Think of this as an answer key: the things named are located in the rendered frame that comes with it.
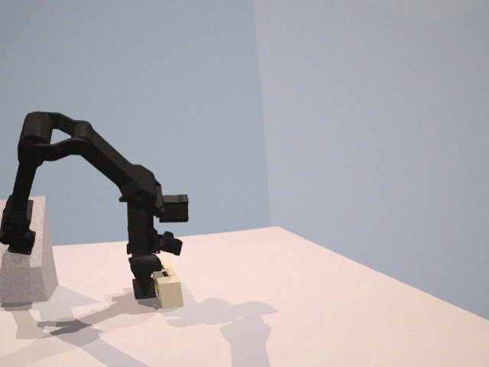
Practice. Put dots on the black two-prong plug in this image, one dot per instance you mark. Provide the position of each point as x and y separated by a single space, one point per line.
138 293

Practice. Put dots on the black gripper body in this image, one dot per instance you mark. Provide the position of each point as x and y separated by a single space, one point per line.
141 248

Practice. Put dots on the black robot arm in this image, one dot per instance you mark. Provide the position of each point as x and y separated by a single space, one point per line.
138 186

